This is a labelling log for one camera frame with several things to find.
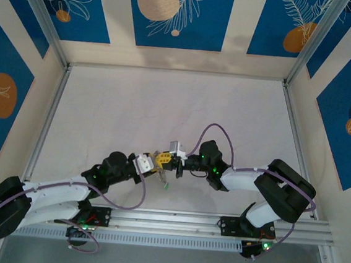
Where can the aluminium table side rail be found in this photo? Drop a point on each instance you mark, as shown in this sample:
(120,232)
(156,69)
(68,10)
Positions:
(51,110)
(296,134)

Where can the aluminium table back rail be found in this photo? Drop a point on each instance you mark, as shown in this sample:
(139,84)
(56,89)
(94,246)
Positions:
(181,73)

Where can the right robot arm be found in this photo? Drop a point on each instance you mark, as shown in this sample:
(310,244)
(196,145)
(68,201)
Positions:
(239,178)

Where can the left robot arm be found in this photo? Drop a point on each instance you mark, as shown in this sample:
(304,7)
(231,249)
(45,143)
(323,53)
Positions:
(58,188)

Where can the slanted aluminium frame post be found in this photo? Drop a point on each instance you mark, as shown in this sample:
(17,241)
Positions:
(314,42)
(43,19)

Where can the green key tag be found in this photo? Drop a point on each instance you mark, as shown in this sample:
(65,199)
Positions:
(166,186)

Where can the wide aluminium base rail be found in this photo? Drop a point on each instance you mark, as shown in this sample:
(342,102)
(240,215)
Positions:
(167,219)

